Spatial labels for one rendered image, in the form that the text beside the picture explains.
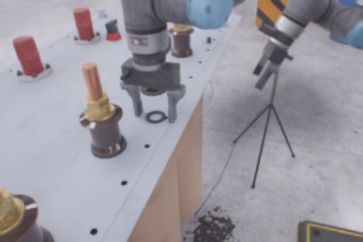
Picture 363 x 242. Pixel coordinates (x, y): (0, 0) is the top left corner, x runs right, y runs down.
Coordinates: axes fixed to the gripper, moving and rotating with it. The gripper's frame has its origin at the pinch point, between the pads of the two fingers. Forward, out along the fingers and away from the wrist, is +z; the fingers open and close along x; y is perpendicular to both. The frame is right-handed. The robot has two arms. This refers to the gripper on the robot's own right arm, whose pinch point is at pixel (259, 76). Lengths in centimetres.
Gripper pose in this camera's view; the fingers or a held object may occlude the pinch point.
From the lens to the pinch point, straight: 104.3
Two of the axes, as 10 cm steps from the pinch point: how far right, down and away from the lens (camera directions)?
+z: -3.8, 7.6, 5.3
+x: 1.6, -5.1, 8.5
